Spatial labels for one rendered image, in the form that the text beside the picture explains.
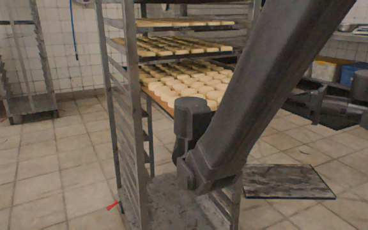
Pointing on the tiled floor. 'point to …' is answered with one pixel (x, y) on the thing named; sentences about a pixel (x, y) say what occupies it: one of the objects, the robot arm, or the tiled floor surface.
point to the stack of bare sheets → (284, 183)
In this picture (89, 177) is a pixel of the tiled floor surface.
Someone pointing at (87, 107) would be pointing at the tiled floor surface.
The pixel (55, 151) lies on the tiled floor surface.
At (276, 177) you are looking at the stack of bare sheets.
